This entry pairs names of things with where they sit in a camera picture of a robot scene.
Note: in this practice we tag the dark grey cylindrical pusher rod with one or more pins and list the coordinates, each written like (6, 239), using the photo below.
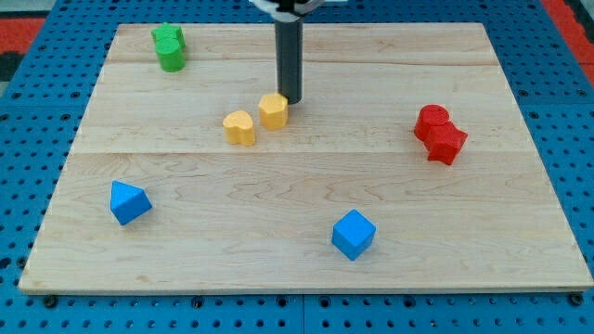
(289, 55)

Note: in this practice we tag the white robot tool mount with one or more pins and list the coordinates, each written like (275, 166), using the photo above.
(292, 10)

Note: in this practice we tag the blue cube block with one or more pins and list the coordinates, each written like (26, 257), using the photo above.
(353, 234)

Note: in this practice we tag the blue triangle block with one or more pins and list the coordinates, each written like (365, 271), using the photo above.
(128, 202)

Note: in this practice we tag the yellow hexagon block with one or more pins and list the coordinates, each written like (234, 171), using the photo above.
(273, 111)

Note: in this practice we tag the yellow heart block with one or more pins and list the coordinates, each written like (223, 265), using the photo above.
(239, 128)

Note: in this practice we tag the green cylinder block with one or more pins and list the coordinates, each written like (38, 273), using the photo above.
(170, 54)

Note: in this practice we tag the green star block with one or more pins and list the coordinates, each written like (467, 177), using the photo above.
(171, 31)

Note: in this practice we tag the red cylinder block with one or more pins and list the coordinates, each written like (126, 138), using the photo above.
(430, 116)

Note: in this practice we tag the wooden board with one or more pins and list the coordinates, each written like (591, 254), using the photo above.
(229, 219)

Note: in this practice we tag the red star block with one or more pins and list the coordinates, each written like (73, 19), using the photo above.
(444, 142)

